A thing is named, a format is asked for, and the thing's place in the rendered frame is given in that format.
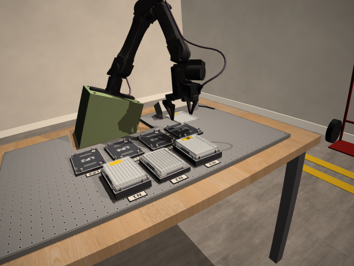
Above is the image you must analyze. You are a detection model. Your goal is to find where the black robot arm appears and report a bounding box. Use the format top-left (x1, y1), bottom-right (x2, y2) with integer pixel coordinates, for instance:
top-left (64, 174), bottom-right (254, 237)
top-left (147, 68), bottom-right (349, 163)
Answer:
top-left (90, 0), bottom-right (206, 101)

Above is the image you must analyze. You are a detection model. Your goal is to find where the white control panel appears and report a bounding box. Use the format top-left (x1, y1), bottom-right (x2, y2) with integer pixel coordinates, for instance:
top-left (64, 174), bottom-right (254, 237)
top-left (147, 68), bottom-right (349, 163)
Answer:
top-left (154, 99), bottom-right (215, 119)

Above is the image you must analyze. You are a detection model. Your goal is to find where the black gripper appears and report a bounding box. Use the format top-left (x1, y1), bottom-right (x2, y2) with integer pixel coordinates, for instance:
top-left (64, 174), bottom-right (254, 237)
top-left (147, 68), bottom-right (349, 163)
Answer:
top-left (162, 93), bottom-right (199, 121)

